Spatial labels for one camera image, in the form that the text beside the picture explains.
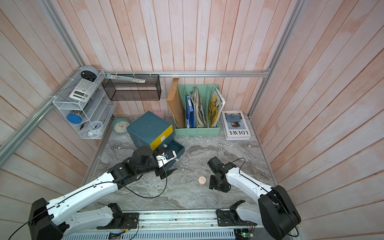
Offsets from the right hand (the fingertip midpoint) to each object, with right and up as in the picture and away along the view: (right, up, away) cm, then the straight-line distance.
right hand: (215, 185), depth 85 cm
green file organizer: (-3, +61, +22) cm, 65 cm away
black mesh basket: (-64, +61, +21) cm, 91 cm away
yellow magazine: (+4, +50, +16) cm, 53 cm away
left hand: (-24, +17, -11) cm, 32 cm away
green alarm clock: (-64, +35, +18) cm, 75 cm away
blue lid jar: (-75, +38, -9) cm, 85 cm away
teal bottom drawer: (-25, +22, +15) cm, 36 cm away
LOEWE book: (+20, +36, +25) cm, 48 cm away
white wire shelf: (-69, +42, -1) cm, 80 cm away
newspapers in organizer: (-7, +41, +16) cm, 44 cm away
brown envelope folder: (-24, +49, 0) cm, 54 cm away
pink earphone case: (-7, +3, +1) cm, 8 cm away
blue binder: (-15, +43, +9) cm, 47 cm away
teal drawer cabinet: (-38, +32, -1) cm, 49 cm away
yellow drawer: (-30, +28, -3) cm, 41 cm away
